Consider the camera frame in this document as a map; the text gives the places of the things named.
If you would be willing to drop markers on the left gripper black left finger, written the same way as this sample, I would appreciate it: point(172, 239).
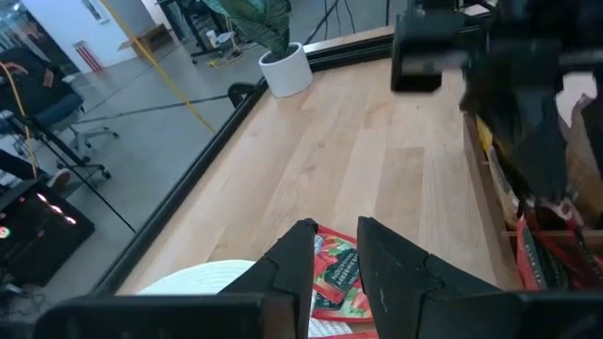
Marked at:
point(287, 273)

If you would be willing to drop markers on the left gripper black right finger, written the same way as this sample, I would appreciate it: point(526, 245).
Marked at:
point(400, 282)

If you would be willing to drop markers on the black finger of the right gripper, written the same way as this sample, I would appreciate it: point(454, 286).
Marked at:
point(596, 141)
point(527, 132)

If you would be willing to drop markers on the beige vanilla tea sachet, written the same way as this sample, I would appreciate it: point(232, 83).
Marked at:
point(501, 183)

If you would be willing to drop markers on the wooden three-compartment tray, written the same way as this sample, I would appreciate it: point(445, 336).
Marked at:
point(490, 226)

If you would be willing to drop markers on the white plant pot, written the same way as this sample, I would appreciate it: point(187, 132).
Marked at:
point(287, 75)

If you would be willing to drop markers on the black computer tower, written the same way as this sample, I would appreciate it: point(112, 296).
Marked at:
point(42, 245)

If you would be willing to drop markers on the green snake plant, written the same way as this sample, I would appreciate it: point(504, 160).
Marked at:
point(259, 23)

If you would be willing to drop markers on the brown cardboard box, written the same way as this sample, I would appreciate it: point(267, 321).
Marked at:
point(151, 40)

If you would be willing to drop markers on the blue office chair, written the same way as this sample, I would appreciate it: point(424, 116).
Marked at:
point(61, 106)

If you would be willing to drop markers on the person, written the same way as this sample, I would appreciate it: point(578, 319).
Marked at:
point(33, 85)

